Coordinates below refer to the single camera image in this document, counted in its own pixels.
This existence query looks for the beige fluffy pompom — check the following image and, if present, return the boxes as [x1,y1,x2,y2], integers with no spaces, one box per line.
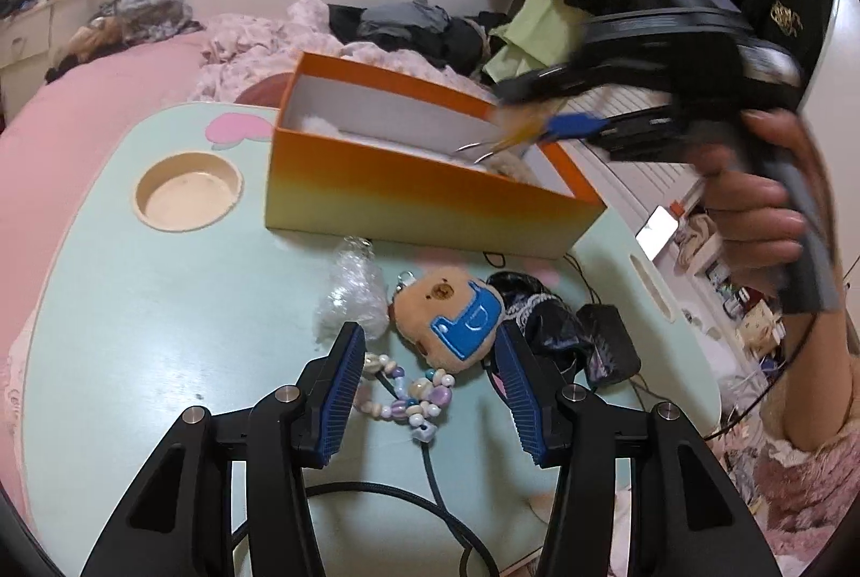
[480,150,539,182]

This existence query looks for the black braided cable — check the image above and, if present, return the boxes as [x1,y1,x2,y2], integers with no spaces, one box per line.
[232,443,501,577]

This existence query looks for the lit smartphone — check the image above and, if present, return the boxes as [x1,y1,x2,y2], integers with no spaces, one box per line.
[635,206,679,262]

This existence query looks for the clear bubble wrap bundle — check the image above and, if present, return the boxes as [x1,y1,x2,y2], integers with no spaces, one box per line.
[316,237,391,343]

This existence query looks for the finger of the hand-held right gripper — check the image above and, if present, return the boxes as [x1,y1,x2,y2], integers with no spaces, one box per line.
[493,54,606,104]
[544,107,681,162]

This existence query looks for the metal clip keychain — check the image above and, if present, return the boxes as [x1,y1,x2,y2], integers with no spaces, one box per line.
[457,110,558,165]

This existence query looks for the white cabinet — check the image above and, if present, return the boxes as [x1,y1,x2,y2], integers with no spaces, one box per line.
[0,0,95,114]

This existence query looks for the pink floral blanket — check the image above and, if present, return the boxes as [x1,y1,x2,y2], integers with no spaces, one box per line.
[188,0,485,104]

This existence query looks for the black lace-trimmed pouch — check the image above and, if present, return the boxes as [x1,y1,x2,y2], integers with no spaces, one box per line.
[485,271,589,380]

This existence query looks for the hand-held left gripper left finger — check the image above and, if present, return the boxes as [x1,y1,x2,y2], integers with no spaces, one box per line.
[81,322,367,577]

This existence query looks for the person's right hand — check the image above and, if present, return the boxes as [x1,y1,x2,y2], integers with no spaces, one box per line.
[699,110,811,299]

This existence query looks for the pink fluffy blanket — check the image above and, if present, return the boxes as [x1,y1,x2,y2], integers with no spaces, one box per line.
[712,416,860,558]

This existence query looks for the grey patterned cloth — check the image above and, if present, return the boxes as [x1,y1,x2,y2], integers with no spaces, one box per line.
[87,0,203,37]

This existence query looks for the pastel bead chain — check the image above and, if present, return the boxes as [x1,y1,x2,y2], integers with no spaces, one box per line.
[359,352,458,444]

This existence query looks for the orange gradient cardboard box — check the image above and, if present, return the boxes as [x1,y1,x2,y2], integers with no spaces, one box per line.
[264,51,607,262]

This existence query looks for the light green garment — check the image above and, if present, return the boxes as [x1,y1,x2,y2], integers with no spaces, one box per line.
[482,0,592,84]

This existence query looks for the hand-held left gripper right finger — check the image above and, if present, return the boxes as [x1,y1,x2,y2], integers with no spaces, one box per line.
[493,322,784,577]

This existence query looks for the black matte pouch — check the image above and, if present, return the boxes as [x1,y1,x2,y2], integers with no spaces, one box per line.
[576,303,642,386]

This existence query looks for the brown and black clothes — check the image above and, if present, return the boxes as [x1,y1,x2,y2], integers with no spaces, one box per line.
[44,23,135,81]

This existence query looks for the pile of dark clothes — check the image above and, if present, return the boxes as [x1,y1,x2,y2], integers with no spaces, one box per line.
[329,0,512,74]

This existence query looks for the brown bear plush keychain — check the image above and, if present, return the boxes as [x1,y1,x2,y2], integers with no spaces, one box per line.
[390,266,505,375]

